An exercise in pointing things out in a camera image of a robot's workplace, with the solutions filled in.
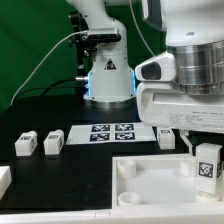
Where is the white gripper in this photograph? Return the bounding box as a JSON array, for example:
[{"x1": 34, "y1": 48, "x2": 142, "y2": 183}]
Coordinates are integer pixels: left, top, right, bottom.
[{"x1": 135, "y1": 52, "x2": 224, "y2": 156}]

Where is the white square tabletop with sockets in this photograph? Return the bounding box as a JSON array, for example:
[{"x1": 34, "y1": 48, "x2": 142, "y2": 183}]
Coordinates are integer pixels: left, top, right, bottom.
[{"x1": 112, "y1": 154, "x2": 223, "y2": 208}]

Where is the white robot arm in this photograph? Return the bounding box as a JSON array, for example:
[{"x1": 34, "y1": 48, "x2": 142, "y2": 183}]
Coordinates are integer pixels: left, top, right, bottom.
[{"x1": 66, "y1": 0, "x2": 224, "y2": 133}]

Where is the white sheet with AprilTags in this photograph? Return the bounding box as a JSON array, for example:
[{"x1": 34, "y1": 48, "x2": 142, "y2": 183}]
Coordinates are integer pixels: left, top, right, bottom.
[{"x1": 66, "y1": 122, "x2": 156, "y2": 145}]

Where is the black cable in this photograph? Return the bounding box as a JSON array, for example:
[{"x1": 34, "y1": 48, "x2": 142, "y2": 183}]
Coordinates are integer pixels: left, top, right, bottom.
[{"x1": 13, "y1": 77, "x2": 88, "y2": 101}]

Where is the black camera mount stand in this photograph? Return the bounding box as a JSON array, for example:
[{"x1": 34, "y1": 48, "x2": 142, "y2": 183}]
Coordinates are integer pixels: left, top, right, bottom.
[{"x1": 68, "y1": 11, "x2": 91, "y2": 78}]

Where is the white cable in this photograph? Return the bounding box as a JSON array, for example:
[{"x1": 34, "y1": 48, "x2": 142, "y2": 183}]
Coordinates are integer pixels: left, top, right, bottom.
[{"x1": 9, "y1": 30, "x2": 90, "y2": 106}]

